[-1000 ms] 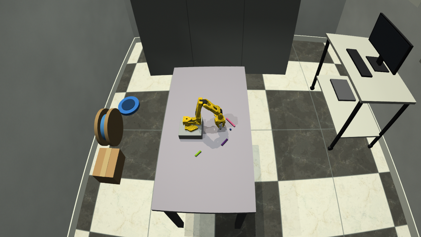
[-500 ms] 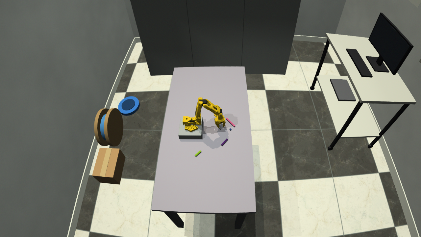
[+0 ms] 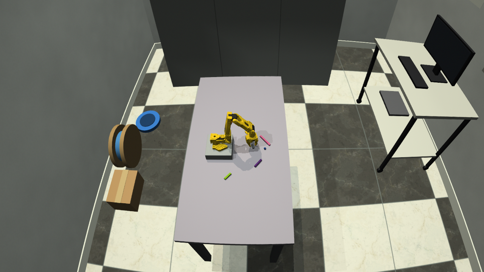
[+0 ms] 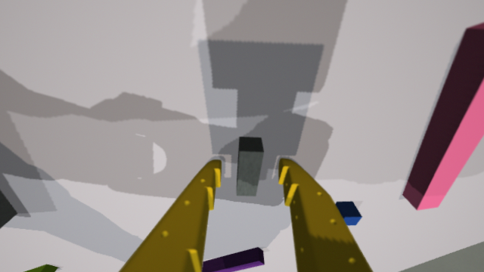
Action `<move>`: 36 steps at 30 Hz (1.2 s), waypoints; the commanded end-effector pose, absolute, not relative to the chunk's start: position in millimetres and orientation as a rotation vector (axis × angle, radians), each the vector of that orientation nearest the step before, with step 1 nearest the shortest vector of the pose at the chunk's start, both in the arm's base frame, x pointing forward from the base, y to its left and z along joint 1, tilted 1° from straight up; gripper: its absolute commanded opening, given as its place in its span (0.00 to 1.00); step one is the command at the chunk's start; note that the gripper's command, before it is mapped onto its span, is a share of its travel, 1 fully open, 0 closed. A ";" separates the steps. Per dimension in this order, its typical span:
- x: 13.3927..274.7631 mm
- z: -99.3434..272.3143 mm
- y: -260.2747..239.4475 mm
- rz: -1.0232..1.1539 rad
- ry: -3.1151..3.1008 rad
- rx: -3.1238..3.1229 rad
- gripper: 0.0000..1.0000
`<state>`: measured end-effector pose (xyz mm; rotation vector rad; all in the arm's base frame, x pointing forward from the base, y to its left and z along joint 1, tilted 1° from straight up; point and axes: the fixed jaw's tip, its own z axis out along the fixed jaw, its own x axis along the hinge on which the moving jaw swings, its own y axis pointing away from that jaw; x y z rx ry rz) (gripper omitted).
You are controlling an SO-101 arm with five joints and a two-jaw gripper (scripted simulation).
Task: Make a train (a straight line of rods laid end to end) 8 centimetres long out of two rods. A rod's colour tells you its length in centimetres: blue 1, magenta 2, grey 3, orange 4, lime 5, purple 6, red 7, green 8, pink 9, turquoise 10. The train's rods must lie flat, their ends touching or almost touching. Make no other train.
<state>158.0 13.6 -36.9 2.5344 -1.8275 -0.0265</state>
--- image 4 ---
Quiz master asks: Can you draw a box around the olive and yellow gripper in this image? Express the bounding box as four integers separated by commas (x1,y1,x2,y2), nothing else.
119,158,373,272

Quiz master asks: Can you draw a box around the small blue cube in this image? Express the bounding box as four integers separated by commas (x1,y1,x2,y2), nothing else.
335,201,362,225

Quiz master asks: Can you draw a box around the purple rod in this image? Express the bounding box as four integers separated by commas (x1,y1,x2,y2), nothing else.
202,247,265,272

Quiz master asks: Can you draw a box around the grey rod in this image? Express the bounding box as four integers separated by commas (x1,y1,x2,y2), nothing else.
237,137,264,196

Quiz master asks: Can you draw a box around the lime green rod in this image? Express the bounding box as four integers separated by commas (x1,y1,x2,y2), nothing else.
25,264,58,272

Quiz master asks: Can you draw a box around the pink rod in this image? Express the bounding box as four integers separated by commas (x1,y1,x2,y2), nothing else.
402,23,484,210

